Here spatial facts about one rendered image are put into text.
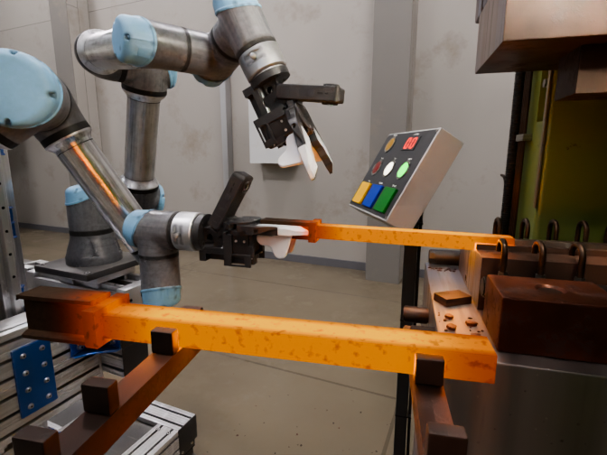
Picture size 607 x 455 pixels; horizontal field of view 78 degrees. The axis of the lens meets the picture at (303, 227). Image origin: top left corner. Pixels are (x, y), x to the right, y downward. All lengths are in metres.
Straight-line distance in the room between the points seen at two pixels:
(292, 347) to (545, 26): 0.48
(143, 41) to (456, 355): 0.63
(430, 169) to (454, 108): 2.53
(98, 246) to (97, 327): 0.86
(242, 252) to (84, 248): 0.65
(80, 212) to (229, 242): 0.63
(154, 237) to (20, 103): 0.29
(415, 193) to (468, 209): 2.54
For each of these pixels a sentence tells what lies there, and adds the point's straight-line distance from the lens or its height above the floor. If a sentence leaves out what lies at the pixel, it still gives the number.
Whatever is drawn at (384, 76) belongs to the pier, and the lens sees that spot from 3.38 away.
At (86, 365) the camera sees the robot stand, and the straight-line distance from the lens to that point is 1.28.
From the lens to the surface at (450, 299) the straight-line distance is 0.59.
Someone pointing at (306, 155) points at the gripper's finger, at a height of 1.13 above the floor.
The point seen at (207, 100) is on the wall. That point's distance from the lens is 4.49.
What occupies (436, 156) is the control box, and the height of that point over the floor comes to 1.13.
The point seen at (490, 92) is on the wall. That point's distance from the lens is 3.56.
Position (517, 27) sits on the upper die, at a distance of 0.58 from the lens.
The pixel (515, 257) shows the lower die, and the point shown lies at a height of 0.99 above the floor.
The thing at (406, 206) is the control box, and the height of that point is 1.00.
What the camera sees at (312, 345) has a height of 0.99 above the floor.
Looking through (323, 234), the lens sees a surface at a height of 1.00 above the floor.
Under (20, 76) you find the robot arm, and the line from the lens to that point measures 0.74.
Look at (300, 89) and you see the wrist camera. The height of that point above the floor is 1.24.
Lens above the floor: 1.13
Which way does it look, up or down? 11 degrees down
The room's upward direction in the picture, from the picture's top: straight up
